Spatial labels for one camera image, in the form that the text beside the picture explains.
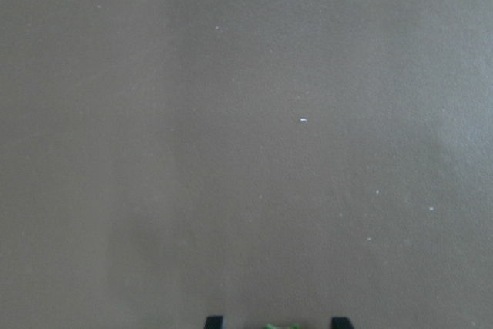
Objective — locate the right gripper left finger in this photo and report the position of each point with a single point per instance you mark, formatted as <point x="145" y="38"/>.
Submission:
<point x="214" y="322"/>

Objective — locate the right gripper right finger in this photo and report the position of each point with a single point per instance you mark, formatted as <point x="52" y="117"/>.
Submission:
<point x="341" y="323"/>

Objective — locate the red strawberry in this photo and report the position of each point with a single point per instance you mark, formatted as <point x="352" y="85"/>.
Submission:
<point x="282" y="326"/>

